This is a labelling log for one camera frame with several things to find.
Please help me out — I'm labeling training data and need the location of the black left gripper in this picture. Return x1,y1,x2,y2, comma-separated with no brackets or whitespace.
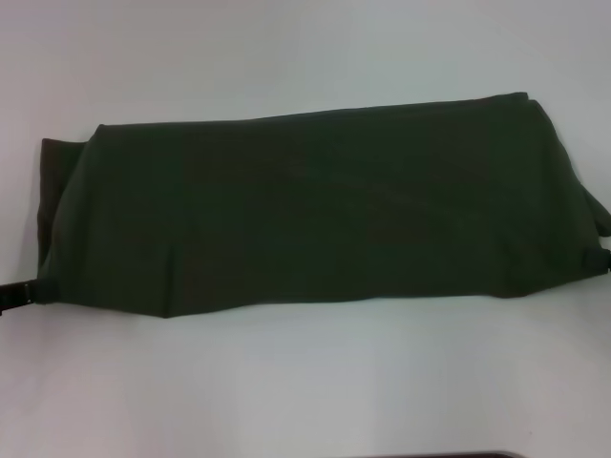
0,277,61,317

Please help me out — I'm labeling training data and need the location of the dark green FREE T-shirt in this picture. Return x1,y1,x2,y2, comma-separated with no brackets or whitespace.
35,91,611,320

